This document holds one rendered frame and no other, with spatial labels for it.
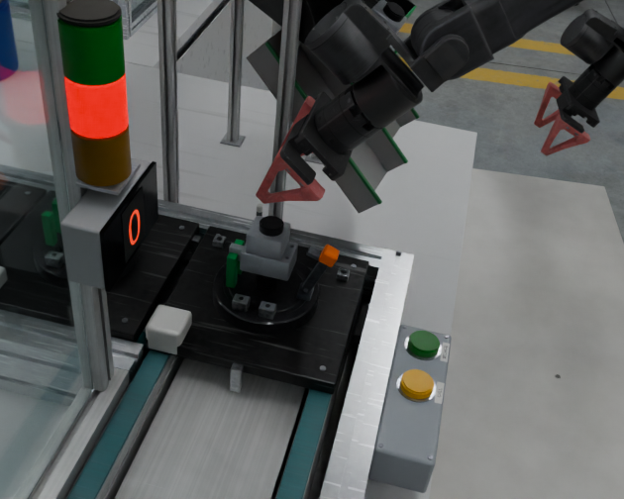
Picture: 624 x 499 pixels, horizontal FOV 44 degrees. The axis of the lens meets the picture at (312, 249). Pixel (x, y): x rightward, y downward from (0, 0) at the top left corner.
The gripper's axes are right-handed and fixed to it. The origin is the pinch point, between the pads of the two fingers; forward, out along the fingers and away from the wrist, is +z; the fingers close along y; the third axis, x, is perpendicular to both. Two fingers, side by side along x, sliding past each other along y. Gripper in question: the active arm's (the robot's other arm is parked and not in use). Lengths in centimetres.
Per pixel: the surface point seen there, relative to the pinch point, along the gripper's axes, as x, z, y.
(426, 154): 32, 12, -62
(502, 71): 109, 59, -298
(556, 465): 51, -4, 7
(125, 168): -14.0, -2.0, 19.9
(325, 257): 12.0, 2.7, 1.3
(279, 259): 8.5, 7.0, 2.5
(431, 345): 29.6, -0.1, 2.2
